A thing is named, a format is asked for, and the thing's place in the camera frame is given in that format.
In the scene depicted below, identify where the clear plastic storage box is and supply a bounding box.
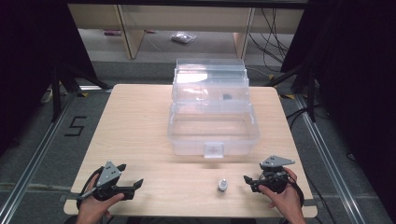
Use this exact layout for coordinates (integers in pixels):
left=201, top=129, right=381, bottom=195
left=167, top=58, right=262, bottom=160

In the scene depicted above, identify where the person's right hand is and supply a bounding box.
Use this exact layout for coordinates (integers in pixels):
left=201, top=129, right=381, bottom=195
left=257, top=167, right=307, bottom=218

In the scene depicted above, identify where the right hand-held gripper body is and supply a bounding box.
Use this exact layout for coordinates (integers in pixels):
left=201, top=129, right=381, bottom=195
left=254, top=155, right=296, bottom=194

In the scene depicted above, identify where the bundle of black cables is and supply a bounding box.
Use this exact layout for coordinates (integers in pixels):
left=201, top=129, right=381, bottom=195
left=247, top=7, right=291, bottom=65

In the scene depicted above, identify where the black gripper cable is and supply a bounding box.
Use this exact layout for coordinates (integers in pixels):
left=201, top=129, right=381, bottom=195
left=287, top=174, right=305, bottom=207
left=76, top=166, right=105, bottom=210

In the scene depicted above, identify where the black floor cable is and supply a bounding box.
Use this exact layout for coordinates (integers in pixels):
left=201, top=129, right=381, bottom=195
left=285, top=105, right=312, bottom=130

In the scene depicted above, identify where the silver metal floor rail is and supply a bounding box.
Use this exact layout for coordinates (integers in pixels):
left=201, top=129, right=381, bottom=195
left=293, top=92, right=367, bottom=224
left=0, top=91, right=79, bottom=224

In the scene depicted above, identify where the light wooden shelf unit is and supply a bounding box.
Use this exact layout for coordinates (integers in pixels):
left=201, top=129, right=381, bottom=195
left=67, top=3, right=305, bottom=61

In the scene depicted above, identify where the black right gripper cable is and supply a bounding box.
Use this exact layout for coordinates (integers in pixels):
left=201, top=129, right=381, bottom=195
left=287, top=174, right=305, bottom=207

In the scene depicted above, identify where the clear plastic bag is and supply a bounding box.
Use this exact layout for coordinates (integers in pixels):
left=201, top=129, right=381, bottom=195
left=170, top=31, right=198, bottom=45

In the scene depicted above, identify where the black curtain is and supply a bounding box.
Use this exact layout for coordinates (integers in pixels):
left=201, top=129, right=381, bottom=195
left=279, top=0, right=396, bottom=216
left=0, top=0, right=98, bottom=157

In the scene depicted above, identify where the black metal stand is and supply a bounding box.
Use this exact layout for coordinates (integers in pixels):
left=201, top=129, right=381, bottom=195
left=49, top=61, right=114, bottom=123
left=263, top=61, right=318, bottom=123

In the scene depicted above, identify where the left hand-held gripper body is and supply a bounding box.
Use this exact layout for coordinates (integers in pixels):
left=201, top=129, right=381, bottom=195
left=77, top=160, right=136, bottom=202

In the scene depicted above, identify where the small silver cylinder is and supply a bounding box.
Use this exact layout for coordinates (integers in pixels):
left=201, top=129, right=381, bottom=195
left=217, top=178, right=229, bottom=193

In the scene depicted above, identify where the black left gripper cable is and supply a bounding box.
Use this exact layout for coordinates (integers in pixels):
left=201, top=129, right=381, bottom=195
left=76, top=166, right=105, bottom=210

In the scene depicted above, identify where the person's left hand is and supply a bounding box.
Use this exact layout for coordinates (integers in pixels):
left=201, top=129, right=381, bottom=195
left=76, top=174, right=126, bottom=224

